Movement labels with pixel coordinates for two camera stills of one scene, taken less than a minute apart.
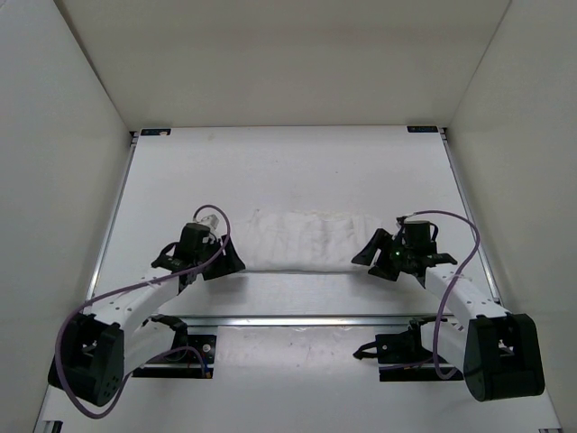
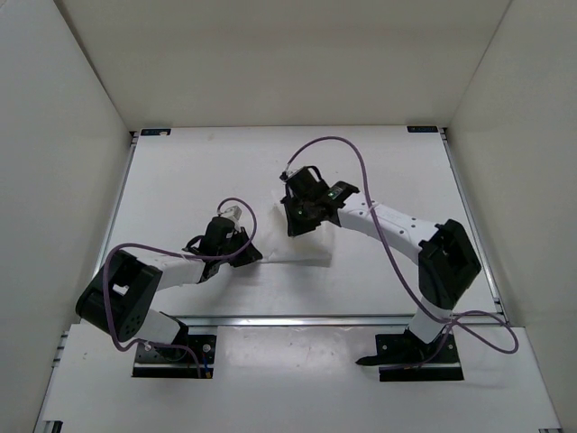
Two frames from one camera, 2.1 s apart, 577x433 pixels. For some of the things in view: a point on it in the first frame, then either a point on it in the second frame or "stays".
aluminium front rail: [297, 321] stays
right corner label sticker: [422, 129] stays
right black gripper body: [398, 253] → [298, 215]
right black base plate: [404, 359] stays
